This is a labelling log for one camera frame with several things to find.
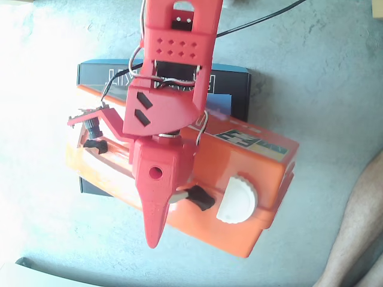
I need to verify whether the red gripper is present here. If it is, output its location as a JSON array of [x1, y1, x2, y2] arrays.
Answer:
[[129, 136, 196, 249]]

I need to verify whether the orange first aid box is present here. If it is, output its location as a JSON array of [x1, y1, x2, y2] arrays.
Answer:
[[65, 84, 300, 259]]

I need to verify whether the black and blue cardboard box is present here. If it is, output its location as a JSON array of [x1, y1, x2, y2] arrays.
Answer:
[[76, 59, 251, 197]]

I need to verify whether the white round ribbed knob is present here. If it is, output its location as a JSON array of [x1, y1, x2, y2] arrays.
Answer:
[[216, 175, 259, 225]]

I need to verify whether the blue and black booklet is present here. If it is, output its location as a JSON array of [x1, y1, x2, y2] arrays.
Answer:
[[205, 93, 233, 116]]

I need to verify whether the white board with dark edge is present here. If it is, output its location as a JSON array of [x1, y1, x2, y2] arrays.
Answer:
[[0, 256, 100, 287]]

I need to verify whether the bare person leg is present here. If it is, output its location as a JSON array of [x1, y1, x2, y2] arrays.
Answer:
[[313, 148, 383, 287]]

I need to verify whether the black handle clip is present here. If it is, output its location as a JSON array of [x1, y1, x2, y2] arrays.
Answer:
[[188, 185, 216, 212], [83, 138, 109, 154]]

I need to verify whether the wrist camera on red bracket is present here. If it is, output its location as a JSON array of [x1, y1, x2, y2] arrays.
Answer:
[[66, 100, 135, 141]]

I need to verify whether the black cable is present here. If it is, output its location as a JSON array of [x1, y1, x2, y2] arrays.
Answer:
[[215, 0, 306, 38]]

